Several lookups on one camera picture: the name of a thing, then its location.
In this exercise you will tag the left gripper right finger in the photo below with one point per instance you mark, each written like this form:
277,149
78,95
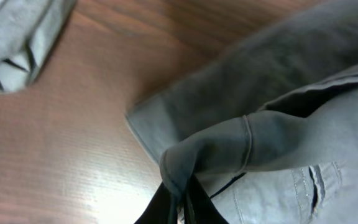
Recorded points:
198,207

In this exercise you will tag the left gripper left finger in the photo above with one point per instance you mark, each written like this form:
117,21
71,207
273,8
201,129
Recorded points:
162,208

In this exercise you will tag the grey shorts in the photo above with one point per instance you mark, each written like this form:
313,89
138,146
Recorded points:
270,130

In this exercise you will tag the folded khaki shorts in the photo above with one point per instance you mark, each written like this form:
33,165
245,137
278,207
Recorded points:
28,31

